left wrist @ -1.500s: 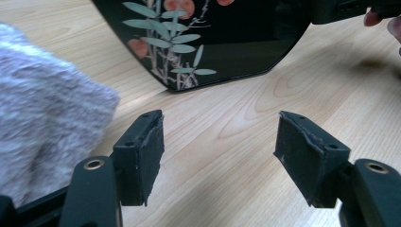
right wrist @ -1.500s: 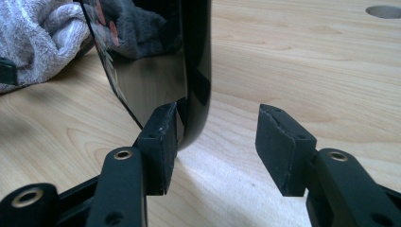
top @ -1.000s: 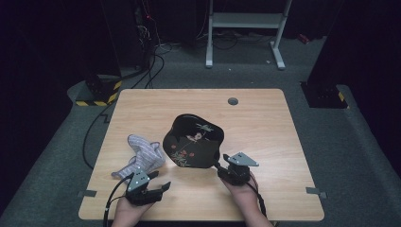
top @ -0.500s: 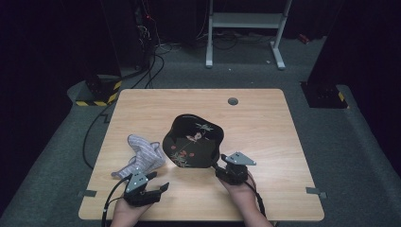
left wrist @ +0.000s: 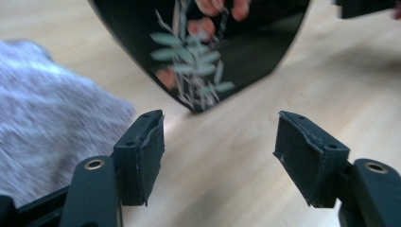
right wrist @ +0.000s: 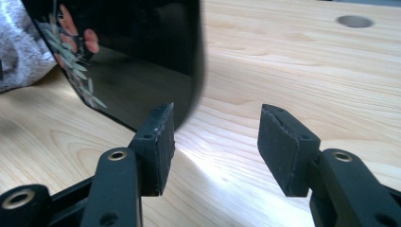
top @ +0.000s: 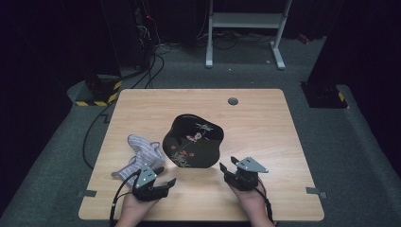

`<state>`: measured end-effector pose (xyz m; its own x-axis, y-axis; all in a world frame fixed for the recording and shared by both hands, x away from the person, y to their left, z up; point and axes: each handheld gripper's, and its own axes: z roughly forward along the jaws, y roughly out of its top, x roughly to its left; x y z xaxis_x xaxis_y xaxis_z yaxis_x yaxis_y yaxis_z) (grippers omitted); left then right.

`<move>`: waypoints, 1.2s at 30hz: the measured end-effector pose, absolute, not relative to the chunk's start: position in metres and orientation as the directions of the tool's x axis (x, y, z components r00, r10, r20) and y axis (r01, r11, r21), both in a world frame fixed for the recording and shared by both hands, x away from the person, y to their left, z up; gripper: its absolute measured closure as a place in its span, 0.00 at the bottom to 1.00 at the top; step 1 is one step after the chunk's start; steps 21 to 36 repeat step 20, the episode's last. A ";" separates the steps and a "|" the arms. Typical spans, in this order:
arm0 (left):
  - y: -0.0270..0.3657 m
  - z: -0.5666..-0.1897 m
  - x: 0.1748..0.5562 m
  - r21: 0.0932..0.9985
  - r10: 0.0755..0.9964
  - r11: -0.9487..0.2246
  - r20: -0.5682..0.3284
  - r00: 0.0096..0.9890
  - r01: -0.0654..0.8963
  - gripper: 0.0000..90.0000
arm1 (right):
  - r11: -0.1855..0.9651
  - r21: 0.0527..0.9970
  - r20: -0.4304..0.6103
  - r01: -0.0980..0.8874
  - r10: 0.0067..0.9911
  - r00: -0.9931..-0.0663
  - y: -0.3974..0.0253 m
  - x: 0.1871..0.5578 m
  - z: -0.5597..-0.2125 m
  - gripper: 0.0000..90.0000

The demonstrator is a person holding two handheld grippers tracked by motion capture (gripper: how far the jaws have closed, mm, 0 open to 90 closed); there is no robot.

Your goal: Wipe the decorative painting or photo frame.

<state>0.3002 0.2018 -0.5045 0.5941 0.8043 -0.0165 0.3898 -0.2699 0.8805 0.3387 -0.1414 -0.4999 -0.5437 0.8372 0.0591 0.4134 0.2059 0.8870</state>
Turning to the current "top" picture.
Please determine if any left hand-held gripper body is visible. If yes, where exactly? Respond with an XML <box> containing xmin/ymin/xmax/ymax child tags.
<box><xmin>131</xmin><ymin>166</ymin><xmax>171</xmax><ymax>202</ymax></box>

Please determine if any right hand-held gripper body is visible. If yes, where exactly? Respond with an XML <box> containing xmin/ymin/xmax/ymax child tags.
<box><xmin>223</xmin><ymin>156</ymin><xmax>270</xmax><ymax>192</ymax></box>

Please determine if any purple striped cloth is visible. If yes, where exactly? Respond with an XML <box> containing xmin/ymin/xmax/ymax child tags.
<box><xmin>111</xmin><ymin>133</ymin><xmax>166</xmax><ymax>187</ymax></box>

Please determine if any black floral plate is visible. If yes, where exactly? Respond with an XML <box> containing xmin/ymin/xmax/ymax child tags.
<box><xmin>162</xmin><ymin>113</ymin><xmax>226</xmax><ymax>169</ymax></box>

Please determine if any person's left hand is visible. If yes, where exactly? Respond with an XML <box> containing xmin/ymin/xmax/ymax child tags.
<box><xmin>120</xmin><ymin>191</ymin><xmax>161</xmax><ymax>222</ymax></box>

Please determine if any person's right hand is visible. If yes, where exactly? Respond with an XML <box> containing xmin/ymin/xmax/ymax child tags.
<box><xmin>228</xmin><ymin>182</ymin><xmax>270</xmax><ymax>222</ymax></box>

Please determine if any grey tape piece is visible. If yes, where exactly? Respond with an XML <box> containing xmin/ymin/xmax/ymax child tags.
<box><xmin>77</xmin><ymin>189</ymin><xmax>98</xmax><ymax>199</ymax></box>
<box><xmin>305</xmin><ymin>186</ymin><xmax>328</xmax><ymax>200</ymax></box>

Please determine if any black yellow striped base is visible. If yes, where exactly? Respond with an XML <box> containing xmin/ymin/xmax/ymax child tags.
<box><xmin>300</xmin><ymin>80</ymin><xmax>350</xmax><ymax>110</ymax></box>
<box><xmin>75</xmin><ymin>74</ymin><xmax>123</xmax><ymax>108</ymax></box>

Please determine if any white metal stand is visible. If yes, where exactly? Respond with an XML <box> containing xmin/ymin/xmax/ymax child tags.
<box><xmin>205</xmin><ymin>0</ymin><xmax>293</xmax><ymax>71</ymax></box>

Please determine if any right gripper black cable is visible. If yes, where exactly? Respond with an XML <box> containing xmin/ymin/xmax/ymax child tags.
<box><xmin>254</xmin><ymin>179</ymin><xmax>278</xmax><ymax>227</ymax></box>

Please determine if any long black floor cable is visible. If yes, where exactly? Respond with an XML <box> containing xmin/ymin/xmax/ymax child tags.
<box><xmin>81</xmin><ymin>102</ymin><xmax>118</xmax><ymax>170</ymax></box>

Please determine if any black floor cable pair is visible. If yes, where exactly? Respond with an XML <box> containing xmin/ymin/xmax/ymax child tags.
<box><xmin>121</xmin><ymin>51</ymin><xmax>166</xmax><ymax>90</ymax></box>

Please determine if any tangle of floor cables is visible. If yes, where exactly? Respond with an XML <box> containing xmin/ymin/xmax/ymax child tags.
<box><xmin>194</xmin><ymin>28</ymin><xmax>276</xmax><ymax>51</ymax></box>

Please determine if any dark equipment rack with wires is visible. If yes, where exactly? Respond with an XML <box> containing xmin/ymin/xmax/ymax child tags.
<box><xmin>131</xmin><ymin>0</ymin><xmax>160</xmax><ymax>71</ymax></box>

